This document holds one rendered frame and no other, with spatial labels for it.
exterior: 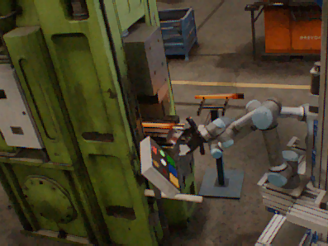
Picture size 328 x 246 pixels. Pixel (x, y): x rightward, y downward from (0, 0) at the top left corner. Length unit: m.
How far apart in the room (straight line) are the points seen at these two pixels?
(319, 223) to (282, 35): 4.13
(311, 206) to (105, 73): 1.55
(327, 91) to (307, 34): 3.89
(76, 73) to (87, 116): 0.34
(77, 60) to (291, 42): 4.27
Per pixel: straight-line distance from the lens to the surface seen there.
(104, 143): 2.81
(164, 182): 2.41
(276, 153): 2.38
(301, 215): 2.62
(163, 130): 3.03
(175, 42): 6.72
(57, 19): 2.52
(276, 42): 6.35
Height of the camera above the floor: 2.60
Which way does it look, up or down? 31 degrees down
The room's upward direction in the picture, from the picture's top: 11 degrees counter-clockwise
